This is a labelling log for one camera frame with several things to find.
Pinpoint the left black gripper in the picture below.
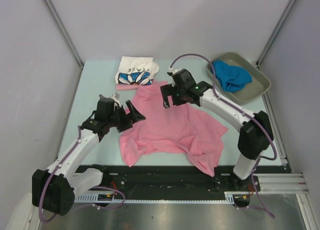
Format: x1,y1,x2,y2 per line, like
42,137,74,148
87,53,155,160
107,100,145,133

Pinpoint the pink t shirt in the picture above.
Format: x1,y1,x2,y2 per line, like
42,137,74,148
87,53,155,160
115,78,158,91
119,81,228,177

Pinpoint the blue t shirt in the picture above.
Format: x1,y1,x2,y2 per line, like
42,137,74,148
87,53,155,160
212,60,252,93

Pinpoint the grey plastic tray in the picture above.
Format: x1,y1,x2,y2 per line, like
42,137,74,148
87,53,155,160
205,52,271,105

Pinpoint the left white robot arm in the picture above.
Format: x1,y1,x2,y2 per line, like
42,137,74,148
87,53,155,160
31,95,146,223

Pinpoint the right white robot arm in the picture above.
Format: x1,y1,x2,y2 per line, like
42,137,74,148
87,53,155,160
160,68,274,191

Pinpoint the folded pink t shirt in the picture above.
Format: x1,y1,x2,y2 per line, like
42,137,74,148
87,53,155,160
115,78,158,91

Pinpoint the white flower print t shirt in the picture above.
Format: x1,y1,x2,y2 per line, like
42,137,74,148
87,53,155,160
115,56,160,86

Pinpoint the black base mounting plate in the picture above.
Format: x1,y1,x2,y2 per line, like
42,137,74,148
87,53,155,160
91,165,259,200

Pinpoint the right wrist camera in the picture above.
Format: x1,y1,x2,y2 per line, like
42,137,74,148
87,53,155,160
167,67,180,76

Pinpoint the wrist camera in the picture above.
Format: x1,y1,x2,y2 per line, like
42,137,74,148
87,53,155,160
167,67,180,76
110,92,121,107

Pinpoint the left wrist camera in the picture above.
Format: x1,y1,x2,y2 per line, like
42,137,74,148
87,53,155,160
110,92,121,107

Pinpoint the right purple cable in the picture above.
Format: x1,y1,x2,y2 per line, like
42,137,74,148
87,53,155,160
169,53,277,219

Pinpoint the purple cable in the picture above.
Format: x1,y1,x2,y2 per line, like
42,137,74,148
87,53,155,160
38,125,127,223
169,53,277,219

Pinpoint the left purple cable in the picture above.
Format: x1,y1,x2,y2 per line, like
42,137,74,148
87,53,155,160
38,125,127,223

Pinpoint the grey slotted cable duct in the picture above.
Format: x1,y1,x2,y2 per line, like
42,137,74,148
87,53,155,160
74,192,250,205

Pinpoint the left aluminium frame post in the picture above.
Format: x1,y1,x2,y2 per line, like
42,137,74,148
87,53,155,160
42,0,84,70

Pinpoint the aluminium frame post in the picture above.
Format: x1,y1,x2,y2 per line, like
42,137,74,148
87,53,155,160
255,0,298,69
42,0,84,70

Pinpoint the right aluminium frame post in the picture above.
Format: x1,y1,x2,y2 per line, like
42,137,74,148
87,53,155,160
255,0,298,69

